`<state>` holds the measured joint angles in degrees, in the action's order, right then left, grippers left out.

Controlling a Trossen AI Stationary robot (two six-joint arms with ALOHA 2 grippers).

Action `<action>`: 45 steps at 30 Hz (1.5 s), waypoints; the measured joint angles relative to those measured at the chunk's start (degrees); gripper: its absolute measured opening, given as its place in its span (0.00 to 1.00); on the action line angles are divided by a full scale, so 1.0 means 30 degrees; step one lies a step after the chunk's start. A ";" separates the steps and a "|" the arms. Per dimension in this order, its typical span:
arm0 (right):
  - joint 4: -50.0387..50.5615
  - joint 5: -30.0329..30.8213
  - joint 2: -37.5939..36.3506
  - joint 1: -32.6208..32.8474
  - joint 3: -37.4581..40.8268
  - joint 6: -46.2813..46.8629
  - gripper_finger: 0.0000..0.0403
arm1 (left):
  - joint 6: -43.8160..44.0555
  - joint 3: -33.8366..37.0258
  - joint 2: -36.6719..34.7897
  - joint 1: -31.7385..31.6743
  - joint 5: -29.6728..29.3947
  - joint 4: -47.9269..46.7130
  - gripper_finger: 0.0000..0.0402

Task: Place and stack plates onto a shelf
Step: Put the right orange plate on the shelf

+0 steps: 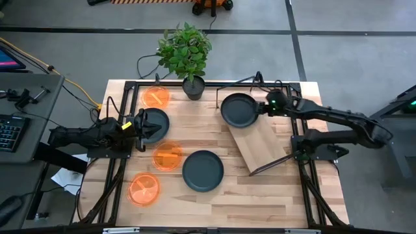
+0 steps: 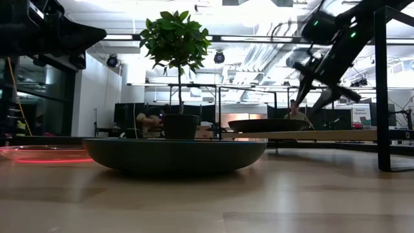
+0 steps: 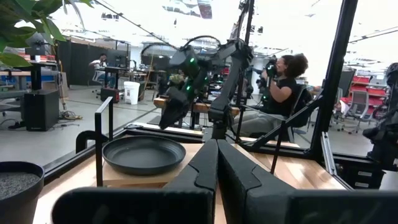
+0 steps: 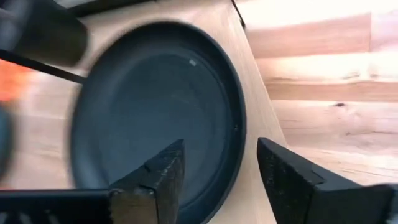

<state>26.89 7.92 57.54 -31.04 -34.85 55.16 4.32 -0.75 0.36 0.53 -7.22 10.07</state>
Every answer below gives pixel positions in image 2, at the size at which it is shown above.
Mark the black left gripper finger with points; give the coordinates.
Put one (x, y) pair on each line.
(81, 35)

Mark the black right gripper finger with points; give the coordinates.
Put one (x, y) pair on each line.
(325, 98)
(304, 87)

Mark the orange transparent plate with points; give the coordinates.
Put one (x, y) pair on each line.
(39, 153)

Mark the dark grey round plate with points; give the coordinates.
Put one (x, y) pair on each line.
(174, 155)
(268, 125)

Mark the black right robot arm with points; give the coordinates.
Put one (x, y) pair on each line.
(365, 26)

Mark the black background robot arm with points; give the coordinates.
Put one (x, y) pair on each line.
(407, 116)

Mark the person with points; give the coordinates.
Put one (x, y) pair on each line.
(296, 116)
(148, 121)

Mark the white sign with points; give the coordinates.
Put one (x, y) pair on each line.
(360, 113)

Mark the black round spotlight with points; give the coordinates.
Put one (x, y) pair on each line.
(112, 61)
(219, 57)

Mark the black monitor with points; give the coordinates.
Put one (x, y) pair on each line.
(126, 115)

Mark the cardboard box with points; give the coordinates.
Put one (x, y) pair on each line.
(203, 132)

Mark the green potted plant black pot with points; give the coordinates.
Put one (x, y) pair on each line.
(179, 127)

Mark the black aluminium table frame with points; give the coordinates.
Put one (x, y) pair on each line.
(48, 140)

